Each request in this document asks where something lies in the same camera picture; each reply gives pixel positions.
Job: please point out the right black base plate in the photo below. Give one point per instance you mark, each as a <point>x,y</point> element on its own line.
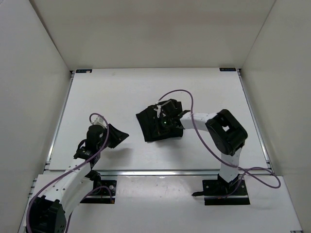
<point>216,195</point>

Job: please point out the blue corner label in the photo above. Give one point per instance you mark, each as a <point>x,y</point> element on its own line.
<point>227,69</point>
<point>83,71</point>

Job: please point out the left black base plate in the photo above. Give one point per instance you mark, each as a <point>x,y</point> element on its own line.
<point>105,195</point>

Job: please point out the right blue corner label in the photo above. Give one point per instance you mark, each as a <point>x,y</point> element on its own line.
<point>227,69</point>

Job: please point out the black pleated skirt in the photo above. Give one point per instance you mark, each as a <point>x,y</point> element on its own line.
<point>146,121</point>

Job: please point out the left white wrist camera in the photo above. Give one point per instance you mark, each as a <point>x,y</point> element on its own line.
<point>99,121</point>

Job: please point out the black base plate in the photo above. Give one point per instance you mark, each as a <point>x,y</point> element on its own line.
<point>216,195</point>
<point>105,195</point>

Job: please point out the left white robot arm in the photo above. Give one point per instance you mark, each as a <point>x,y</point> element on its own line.
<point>50,208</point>

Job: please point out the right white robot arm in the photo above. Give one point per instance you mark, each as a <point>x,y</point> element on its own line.
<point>227,133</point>

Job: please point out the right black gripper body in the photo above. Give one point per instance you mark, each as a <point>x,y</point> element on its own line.
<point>165,123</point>

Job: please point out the left blue corner label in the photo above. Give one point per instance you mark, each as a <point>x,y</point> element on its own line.
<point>83,71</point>

